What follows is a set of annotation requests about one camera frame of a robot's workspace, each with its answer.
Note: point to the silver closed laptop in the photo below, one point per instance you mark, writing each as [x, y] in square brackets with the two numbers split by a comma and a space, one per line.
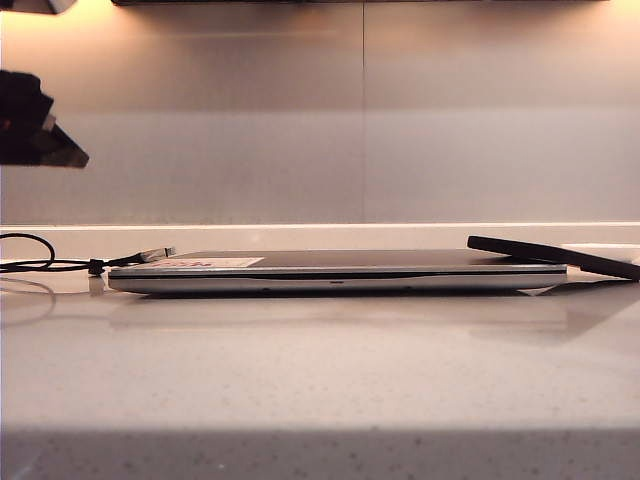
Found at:
[325, 285]

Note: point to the dark overhead cabinet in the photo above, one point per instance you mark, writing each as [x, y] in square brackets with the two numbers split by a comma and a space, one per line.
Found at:
[350, 2]

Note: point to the white red-lettered sticker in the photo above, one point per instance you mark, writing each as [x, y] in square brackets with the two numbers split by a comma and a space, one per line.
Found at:
[240, 262]

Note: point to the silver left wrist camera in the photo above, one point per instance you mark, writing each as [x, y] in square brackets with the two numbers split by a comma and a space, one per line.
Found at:
[59, 5]

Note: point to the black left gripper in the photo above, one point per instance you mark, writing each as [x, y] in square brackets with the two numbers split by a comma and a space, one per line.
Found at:
[22, 100]

